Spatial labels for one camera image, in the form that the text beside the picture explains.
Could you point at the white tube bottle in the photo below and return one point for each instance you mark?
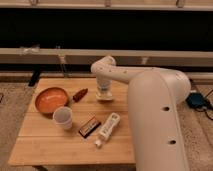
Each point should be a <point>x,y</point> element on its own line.
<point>107,129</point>

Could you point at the blue power box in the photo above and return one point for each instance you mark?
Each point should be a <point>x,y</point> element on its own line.
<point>196,100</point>

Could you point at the wooden table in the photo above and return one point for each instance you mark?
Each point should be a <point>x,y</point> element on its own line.
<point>41,142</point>

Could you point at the white paper cup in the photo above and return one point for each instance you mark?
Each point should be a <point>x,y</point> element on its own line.
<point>63,117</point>

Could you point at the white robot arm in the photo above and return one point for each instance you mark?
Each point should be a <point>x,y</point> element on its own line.
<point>153,95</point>

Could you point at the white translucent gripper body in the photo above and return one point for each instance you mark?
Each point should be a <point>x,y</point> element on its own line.
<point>104,85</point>

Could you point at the brown spatula tool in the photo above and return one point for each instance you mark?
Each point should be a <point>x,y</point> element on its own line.
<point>78,96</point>

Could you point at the orange ceramic bowl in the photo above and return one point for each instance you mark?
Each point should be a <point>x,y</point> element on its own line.
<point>50,99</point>

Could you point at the brown chocolate bar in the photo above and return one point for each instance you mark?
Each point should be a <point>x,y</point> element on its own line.
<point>89,127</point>

